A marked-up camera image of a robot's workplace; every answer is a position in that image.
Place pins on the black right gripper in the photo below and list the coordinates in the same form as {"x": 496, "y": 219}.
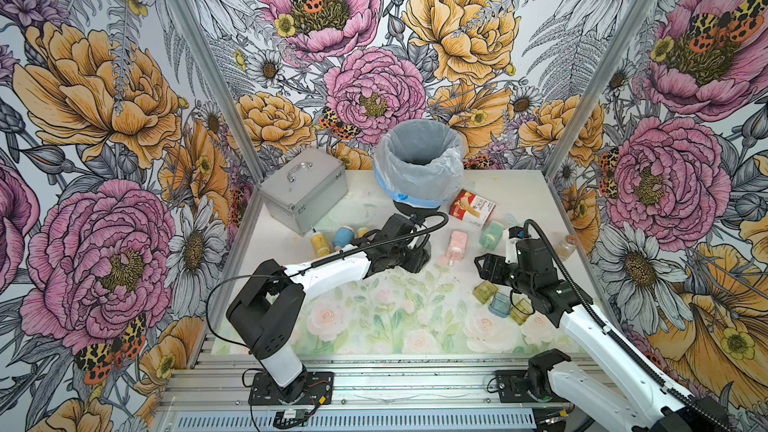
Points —
{"x": 493, "y": 264}

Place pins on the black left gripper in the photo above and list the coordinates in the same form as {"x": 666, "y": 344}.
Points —
{"x": 416, "y": 259}

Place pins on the yellow transparent shavings tray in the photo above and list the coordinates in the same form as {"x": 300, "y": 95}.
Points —
{"x": 484, "y": 292}

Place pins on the blue transparent shavings tray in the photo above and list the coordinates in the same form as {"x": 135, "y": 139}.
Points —
{"x": 500, "y": 305}

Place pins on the pink pencil sharpener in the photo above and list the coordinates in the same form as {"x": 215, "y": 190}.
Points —
{"x": 456, "y": 249}

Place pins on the blue pencil sharpener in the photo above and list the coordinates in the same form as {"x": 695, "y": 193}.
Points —
{"x": 343, "y": 237}

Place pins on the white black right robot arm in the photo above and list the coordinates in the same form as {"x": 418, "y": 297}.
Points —
{"x": 646, "y": 398}

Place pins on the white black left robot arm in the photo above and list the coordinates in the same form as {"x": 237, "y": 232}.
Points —
{"x": 265, "y": 310}

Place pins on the mint green pencil sharpener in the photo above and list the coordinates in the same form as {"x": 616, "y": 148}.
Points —
{"x": 491, "y": 235}

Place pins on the floral table mat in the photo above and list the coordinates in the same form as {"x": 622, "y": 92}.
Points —
{"x": 428, "y": 313}

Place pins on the red white cardboard box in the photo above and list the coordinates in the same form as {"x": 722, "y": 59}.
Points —
{"x": 471, "y": 208}

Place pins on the black bin with plastic liner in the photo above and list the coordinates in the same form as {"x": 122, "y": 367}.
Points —
{"x": 419, "y": 164}

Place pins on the silver metal case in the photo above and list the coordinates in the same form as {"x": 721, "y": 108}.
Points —
{"x": 304, "y": 190}

